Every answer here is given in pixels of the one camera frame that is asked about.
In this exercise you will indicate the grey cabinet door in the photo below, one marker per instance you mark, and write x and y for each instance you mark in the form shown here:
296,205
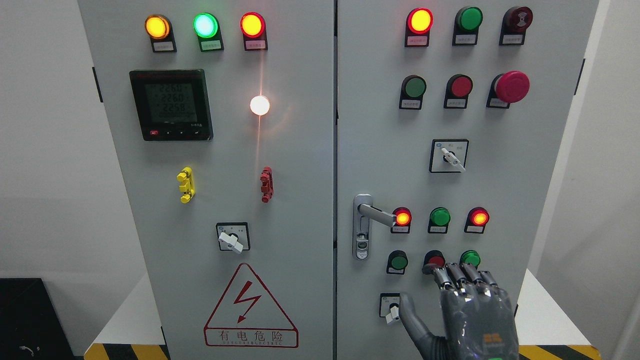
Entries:
291,236
450,118

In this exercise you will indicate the left door selector switch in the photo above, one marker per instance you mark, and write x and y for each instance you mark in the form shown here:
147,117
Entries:
233,236

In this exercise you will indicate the red push button lower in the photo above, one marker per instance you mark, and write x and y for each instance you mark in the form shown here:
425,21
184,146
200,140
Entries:
433,259

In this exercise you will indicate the red lit indicator right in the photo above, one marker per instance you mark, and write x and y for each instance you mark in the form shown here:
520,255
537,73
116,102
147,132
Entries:
476,220

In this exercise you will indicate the white indicator light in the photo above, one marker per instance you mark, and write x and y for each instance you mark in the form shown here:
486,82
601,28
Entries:
260,105

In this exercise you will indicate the yellow indicator light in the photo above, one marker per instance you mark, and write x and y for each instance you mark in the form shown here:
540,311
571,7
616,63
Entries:
160,32

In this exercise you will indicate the black digital power meter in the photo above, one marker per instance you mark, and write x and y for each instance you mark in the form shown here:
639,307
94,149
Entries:
172,105

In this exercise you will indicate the silver door handle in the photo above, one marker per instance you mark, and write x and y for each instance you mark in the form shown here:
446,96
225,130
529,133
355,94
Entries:
363,213

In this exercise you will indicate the red electric hazard sign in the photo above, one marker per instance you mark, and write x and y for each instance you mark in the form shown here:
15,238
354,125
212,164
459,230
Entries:
248,315

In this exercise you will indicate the green indicator light top right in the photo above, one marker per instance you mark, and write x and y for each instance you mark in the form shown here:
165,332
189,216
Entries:
466,26

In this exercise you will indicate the green push button upper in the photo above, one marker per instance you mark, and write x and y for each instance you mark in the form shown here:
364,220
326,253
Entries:
412,91

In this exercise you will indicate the grey right cabinet door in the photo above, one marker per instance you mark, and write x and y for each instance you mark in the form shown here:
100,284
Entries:
450,118

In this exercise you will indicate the green lit indicator light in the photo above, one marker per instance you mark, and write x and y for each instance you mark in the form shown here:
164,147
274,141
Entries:
208,30

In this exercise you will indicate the green push button lower right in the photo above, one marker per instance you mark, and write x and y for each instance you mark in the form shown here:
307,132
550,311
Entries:
470,257

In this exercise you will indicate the red indicator light top right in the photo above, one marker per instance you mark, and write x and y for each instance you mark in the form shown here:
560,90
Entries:
418,25

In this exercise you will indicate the red indicator light left door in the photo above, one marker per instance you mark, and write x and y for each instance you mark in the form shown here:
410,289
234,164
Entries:
253,28

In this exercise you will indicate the grey left cabinet door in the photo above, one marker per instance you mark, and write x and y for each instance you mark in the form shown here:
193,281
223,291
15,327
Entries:
291,236

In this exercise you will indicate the red push button upper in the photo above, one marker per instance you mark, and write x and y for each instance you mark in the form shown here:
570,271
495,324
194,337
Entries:
457,91

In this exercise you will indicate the dark red buzzer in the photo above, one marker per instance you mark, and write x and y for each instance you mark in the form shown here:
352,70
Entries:
515,22

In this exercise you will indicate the lower white selector switch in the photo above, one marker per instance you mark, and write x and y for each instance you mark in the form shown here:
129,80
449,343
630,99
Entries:
389,307

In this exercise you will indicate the red terminal connector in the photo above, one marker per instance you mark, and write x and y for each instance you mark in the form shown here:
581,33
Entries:
267,184

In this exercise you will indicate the red push button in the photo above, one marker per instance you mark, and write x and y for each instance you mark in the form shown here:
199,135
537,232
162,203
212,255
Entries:
457,91
433,259

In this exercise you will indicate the green indicator middle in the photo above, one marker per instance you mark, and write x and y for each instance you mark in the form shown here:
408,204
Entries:
439,221

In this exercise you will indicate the yellow terminal connector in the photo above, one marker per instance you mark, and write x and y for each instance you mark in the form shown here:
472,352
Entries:
186,184

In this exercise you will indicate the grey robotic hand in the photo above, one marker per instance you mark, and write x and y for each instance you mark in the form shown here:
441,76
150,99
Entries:
478,316

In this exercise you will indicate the red emergency stop button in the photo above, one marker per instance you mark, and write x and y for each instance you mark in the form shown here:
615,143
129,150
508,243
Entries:
507,88

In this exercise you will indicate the red lit indicator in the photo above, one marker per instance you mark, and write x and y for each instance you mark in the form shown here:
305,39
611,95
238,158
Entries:
402,222
476,220

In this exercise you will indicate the green push button lower left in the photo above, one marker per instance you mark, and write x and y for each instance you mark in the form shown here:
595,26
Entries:
397,262

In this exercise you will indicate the upper right selector switch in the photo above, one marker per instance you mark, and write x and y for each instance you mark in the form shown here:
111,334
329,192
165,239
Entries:
448,155

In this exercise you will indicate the green push button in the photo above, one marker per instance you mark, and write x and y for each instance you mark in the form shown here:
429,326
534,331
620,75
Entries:
470,257
412,91
397,262

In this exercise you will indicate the red lit indicator left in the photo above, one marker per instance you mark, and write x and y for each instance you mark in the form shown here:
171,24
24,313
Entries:
402,222

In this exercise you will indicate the white platform with hazard stripes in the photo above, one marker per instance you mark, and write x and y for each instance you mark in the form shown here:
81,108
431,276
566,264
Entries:
545,331

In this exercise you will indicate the black box lower left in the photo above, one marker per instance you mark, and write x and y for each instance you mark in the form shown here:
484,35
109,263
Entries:
29,326

